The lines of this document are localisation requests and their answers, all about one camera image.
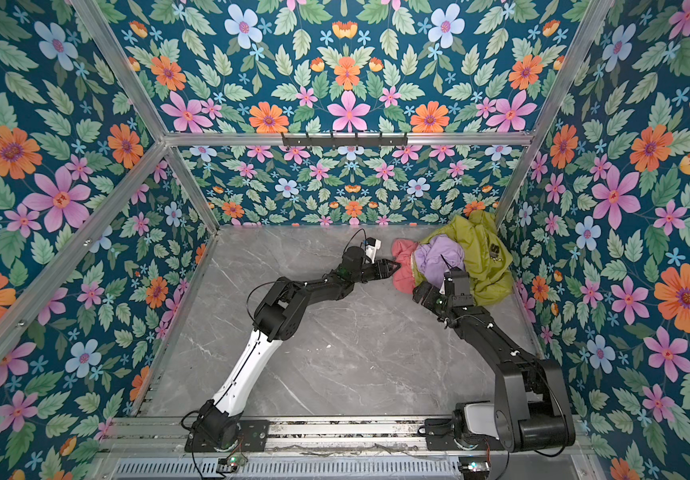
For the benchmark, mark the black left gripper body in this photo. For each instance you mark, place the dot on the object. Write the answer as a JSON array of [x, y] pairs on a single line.
[[365, 272]]

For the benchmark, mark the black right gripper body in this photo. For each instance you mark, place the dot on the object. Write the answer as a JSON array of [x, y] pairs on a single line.
[[435, 301]]

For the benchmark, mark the pink red cloth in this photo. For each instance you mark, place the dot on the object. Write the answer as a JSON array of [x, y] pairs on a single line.
[[406, 278]]

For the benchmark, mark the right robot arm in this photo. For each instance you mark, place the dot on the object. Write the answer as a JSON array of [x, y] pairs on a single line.
[[530, 410]]

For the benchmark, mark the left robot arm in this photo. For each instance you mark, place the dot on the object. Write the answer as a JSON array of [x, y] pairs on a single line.
[[276, 319]]

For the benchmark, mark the lilac purple cloth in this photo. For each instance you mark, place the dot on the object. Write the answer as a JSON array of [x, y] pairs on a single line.
[[435, 258]]

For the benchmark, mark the lime green cloth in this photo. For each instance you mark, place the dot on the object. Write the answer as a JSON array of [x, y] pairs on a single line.
[[487, 260]]

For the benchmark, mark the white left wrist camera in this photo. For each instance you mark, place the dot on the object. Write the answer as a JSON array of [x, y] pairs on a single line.
[[371, 247]]

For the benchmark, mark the black hook rail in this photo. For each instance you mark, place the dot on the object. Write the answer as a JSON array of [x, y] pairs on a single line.
[[332, 140]]

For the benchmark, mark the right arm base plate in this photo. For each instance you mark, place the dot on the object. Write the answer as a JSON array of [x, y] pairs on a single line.
[[443, 434]]

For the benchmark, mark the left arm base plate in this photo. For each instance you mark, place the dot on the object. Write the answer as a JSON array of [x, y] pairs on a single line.
[[234, 435]]

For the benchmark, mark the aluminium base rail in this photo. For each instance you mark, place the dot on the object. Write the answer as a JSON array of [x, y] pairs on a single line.
[[326, 437]]

